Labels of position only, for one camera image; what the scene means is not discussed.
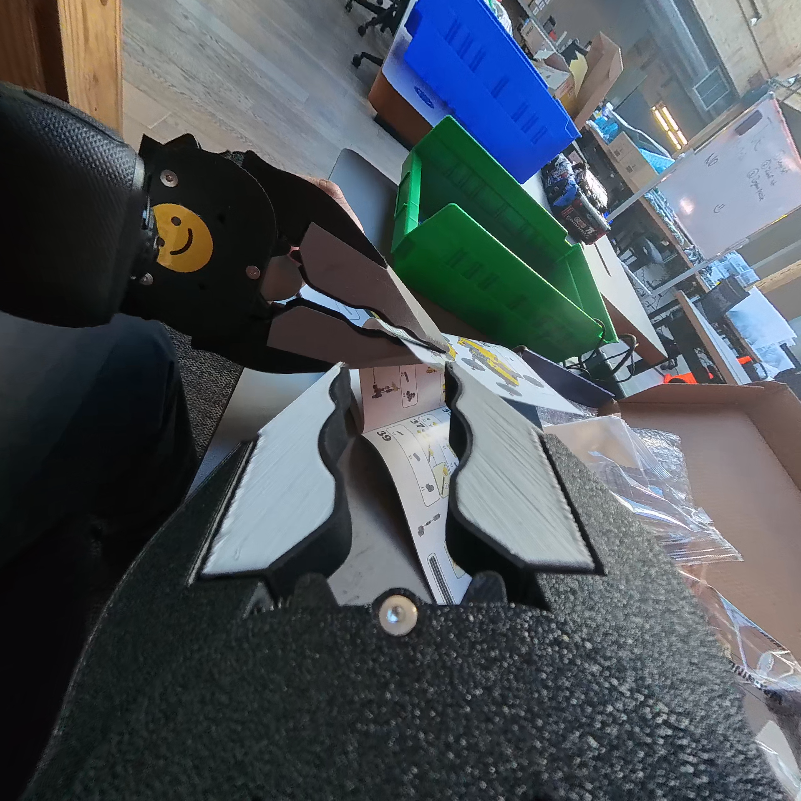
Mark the person's left hand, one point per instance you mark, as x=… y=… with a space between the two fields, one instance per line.
x=336 y=207

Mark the instruction booklet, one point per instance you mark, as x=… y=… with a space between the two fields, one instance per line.
x=419 y=463

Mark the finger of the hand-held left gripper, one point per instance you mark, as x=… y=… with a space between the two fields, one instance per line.
x=357 y=275
x=332 y=341

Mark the wooden post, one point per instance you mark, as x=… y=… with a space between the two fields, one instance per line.
x=75 y=50

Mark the clear plastic bags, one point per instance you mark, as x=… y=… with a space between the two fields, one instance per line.
x=663 y=501

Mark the blue cardboard box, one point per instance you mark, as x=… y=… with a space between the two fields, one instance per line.
x=751 y=501

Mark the green bin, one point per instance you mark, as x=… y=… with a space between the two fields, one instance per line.
x=501 y=250

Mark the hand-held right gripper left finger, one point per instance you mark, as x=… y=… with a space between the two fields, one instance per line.
x=275 y=501

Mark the brown cardboard box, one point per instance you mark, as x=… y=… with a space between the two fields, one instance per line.
x=598 y=75

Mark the grey desk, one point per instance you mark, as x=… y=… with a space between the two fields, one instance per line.
x=263 y=401

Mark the blue bin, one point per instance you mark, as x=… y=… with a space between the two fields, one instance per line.
x=488 y=75

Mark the black chair base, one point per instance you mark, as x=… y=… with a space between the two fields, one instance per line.
x=376 y=25

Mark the whiteboard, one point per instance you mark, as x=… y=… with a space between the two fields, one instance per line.
x=739 y=175

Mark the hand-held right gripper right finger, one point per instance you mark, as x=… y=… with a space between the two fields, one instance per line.
x=526 y=494

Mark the dark chair armrest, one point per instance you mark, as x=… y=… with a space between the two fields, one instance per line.
x=63 y=200

